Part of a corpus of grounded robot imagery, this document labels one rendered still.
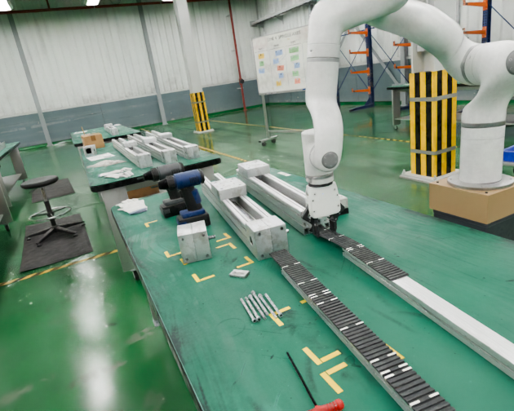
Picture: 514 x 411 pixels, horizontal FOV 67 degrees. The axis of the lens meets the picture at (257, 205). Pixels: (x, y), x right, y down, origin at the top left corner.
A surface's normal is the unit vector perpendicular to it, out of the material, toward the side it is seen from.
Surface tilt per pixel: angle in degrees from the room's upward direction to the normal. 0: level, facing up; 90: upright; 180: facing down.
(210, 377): 0
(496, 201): 90
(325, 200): 90
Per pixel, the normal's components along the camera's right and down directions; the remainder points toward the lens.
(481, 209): -0.89, 0.26
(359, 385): -0.15, -0.94
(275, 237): 0.32, 0.25
